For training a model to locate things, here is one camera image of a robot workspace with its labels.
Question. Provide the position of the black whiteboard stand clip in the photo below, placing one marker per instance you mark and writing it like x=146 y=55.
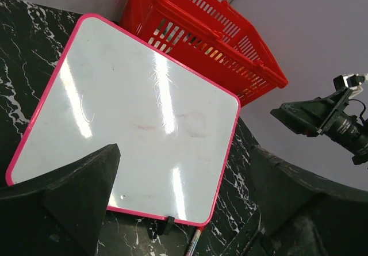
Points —
x=166 y=226

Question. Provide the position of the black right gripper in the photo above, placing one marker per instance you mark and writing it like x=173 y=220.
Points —
x=320 y=115

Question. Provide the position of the white red whiteboard marker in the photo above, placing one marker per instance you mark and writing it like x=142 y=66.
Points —
x=194 y=241

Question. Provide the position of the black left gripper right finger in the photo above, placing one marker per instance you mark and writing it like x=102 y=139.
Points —
x=302 y=213

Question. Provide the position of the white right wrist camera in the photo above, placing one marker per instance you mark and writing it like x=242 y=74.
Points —
x=353 y=82

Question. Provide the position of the red plastic shopping basket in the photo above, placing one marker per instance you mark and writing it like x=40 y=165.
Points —
x=210 y=37

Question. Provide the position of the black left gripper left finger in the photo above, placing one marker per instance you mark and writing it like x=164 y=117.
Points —
x=60 y=212

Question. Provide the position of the pink framed whiteboard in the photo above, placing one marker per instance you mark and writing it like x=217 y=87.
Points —
x=174 y=127

